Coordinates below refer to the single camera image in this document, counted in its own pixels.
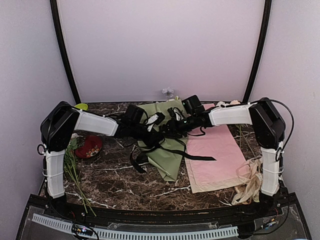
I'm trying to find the pink wrapping paper sheet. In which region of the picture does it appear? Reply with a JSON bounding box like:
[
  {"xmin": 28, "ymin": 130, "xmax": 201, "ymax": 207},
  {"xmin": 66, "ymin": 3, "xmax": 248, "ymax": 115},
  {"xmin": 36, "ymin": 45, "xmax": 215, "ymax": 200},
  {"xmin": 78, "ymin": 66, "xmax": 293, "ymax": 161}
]
[{"xmin": 184, "ymin": 102, "xmax": 255, "ymax": 194}]

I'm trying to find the white slotted cable duct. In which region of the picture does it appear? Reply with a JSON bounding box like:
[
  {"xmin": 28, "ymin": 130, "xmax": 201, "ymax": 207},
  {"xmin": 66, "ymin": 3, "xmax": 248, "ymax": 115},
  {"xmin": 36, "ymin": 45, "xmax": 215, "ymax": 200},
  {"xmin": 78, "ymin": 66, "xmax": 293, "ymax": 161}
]
[{"xmin": 31, "ymin": 213, "xmax": 239, "ymax": 240}]

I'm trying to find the black vertical frame post left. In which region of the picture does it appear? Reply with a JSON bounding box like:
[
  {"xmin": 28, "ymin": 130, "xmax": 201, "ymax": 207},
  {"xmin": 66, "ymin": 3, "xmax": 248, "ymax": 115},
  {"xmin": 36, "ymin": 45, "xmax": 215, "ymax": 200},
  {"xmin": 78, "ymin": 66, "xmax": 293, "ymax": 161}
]
[{"xmin": 49, "ymin": 0, "xmax": 81, "ymax": 104}]

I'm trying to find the dark red floral bowl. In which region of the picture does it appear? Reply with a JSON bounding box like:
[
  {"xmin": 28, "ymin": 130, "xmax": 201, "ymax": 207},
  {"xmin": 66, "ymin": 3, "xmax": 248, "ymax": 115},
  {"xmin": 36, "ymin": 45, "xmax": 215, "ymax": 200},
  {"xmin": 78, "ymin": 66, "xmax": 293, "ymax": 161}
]
[{"xmin": 75, "ymin": 135, "xmax": 103, "ymax": 159}]

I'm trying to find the black lettered ribbon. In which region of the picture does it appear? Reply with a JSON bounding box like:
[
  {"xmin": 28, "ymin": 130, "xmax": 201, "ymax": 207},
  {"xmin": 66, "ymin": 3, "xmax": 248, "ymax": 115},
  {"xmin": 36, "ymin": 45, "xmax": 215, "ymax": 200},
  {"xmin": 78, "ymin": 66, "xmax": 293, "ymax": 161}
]
[{"xmin": 129, "ymin": 137, "xmax": 216, "ymax": 181}]

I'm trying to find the lime green plastic bowl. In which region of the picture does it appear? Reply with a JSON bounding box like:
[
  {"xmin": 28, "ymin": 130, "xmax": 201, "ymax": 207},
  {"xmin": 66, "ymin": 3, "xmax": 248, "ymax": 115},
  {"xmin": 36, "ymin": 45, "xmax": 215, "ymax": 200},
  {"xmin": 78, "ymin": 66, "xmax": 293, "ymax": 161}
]
[{"xmin": 74, "ymin": 103, "xmax": 89, "ymax": 111}]

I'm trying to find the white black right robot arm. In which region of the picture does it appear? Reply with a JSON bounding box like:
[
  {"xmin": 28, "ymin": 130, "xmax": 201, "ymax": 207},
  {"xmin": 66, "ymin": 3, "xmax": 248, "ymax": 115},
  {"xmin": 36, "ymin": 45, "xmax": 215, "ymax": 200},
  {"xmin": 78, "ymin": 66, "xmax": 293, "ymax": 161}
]
[{"xmin": 159, "ymin": 95, "xmax": 286, "ymax": 197}]

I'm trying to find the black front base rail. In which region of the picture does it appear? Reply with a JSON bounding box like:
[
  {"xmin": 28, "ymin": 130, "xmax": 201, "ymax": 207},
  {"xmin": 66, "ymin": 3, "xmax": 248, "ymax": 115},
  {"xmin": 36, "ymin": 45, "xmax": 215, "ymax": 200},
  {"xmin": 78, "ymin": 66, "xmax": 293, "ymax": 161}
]
[{"xmin": 29, "ymin": 192, "xmax": 298, "ymax": 226}]

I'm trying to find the cream ribbon pile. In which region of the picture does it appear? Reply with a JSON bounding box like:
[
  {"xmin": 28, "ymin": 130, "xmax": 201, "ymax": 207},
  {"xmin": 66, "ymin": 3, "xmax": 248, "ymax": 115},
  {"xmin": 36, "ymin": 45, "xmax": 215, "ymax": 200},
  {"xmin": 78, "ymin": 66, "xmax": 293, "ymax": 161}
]
[{"xmin": 231, "ymin": 158, "xmax": 263, "ymax": 206}]

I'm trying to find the black vertical frame post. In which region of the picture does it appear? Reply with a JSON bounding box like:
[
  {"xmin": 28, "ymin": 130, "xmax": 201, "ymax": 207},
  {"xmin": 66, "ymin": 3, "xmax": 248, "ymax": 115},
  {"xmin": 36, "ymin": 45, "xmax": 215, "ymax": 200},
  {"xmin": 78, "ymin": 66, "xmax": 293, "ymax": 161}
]
[
  {"xmin": 242, "ymin": 0, "xmax": 273, "ymax": 103},
  {"xmin": 49, "ymin": 0, "xmax": 81, "ymax": 104}
]

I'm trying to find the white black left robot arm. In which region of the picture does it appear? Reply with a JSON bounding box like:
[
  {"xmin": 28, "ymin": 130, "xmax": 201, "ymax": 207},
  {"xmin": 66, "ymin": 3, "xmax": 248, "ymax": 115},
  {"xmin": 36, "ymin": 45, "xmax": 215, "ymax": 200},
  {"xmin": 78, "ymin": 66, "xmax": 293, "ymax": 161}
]
[{"xmin": 40, "ymin": 101, "xmax": 164, "ymax": 218}]

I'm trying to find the blue flower stem bunch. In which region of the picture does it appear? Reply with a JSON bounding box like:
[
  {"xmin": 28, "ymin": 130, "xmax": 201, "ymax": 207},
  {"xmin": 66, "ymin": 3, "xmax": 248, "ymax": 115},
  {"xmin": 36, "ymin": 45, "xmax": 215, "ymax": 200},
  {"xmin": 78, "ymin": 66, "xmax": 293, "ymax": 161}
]
[{"xmin": 162, "ymin": 87, "xmax": 175, "ymax": 99}]

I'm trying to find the black vertical frame post right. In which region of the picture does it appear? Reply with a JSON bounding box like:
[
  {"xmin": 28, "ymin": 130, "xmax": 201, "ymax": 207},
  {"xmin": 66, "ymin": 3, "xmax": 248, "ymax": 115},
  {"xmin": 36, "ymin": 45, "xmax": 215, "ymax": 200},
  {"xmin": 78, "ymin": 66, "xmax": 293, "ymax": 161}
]
[{"xmin": 242, "ymin": 0, "xmax": 273, "ymax": 103}]

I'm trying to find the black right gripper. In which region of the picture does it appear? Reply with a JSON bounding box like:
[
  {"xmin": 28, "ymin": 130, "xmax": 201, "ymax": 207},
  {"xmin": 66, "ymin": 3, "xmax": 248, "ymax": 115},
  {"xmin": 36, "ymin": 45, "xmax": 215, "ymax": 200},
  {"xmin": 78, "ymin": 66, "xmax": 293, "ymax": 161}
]
[{"xmin": 160, "ymin": 114, "xmax": 198, "ymax": 139}]

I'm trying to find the pink rose stem bunch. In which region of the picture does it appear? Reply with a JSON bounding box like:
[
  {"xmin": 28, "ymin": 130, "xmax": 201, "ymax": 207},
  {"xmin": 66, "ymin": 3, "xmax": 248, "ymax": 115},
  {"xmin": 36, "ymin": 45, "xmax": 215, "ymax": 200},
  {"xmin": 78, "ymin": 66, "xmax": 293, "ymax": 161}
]
[{"xmin": 63, "ymin": 133, "xmax": 97, "ymax": 217}]

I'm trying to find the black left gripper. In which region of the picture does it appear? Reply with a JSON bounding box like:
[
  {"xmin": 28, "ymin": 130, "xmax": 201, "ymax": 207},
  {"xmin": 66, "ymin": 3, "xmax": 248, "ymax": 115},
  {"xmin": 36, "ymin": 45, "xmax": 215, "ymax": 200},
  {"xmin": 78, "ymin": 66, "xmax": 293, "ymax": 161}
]
[{"xmin": 130, "ymin": 123, "xmax": 163, "ymax": 146}]

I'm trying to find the peach green wrapping paper sheet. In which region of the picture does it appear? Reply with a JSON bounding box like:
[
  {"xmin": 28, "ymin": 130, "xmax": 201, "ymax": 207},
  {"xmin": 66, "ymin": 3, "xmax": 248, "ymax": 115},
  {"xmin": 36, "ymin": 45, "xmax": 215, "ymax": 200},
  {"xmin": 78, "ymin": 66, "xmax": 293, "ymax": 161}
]
[{"xmin": 139, "ymin": 99, "xmax": 188, "ymax": 182}]

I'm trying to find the pink white rose bunch right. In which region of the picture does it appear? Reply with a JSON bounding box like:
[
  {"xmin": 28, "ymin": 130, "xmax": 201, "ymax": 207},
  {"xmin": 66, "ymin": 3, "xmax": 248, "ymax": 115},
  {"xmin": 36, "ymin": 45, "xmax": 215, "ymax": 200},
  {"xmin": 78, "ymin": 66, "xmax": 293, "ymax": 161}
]
[{"xmin": 215, "ymin": 100, "xmax": 241, "ymax": 108}]

